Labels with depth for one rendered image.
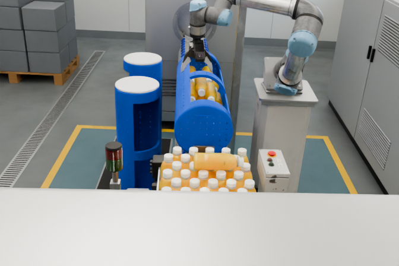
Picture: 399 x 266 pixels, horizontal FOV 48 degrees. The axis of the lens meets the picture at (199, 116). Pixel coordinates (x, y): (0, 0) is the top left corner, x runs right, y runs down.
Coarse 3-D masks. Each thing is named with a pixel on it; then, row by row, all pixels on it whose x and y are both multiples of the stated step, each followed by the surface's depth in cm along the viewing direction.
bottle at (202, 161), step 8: (200, 160) 178; (208, 160) 178; (216, 160) 178; (224, 160) 179; (232, 160) 179; (200, 168) 179; (208, 168) 179; (216, 168) 179; (224, 168) 179; (232, 168) 180
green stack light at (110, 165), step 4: (108, 160) 165; (116, 160) 165; (120, 160) 166; (108, 164) 165; (112, 164) 165; (116, 164) 165; (120, 164) 166; (108, 168) 166; (112, 168) 166; (116, 168) 166; (120, 168) 167
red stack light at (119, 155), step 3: (105, 150) 164; (108, 150) 163; (120, 150) 164; (105, 153) 165; (108, 153) 163; (111, 153) 163; (114, 153) 163; (117, 153) 163; (120, 153) 164; (108, 156) 164; (111, 156) 163; (114, 156) 163; (117, 156) 164; (120, 156) 165; (108, 159) 164; (111, 159) 164; (114, 159) 164; (117, 159) 164
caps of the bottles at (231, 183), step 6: (174, 180) 173; (180, 180) 174; (192, 180) 174; (198, 180) 174; (210, 180) 175; (216, 180) 175; (228, 180) 175; (234, 180) 175; (246, 180) 176; (252, 180) 176; (168, 186) 170; (192, 186) 173; (210, 186) 174; (228, 186) 174; (234, 186) 174; (246, 186) 174; (252, 186) 174
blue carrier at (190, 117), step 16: (192, 64) 290; (176, 80) 268; (176, 96) 241; (224, 96) 251; (176, 112) 220; (192, 112) 209; (208, 112) 210; (224, 112) 210; (176, 128) 213; (192, 128) 213; (208, 128) 213; (224, 128) 213; (192, 144) 217; (208, 144) 217; (224, 144) 217
